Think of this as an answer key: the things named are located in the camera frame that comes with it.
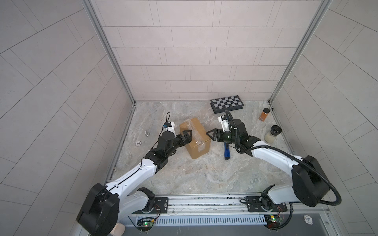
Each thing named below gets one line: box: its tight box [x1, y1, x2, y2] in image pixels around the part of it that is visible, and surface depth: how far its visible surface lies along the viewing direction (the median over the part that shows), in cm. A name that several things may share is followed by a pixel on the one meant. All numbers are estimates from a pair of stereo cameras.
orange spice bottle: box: [258, 107, 271, 122], surface depth 102 cm
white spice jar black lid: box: [264, 124, 283, 144], surface depth 89 cm
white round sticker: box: [303, 214, 314, 225], surface depth 69 cm
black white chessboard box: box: [209, 94, 245, 115], surface depth 114 cm
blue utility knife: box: [223, 142, 231, 161], surface depth 90 cm
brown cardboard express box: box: [179, 117, 212, 160], surface depth 82 cm
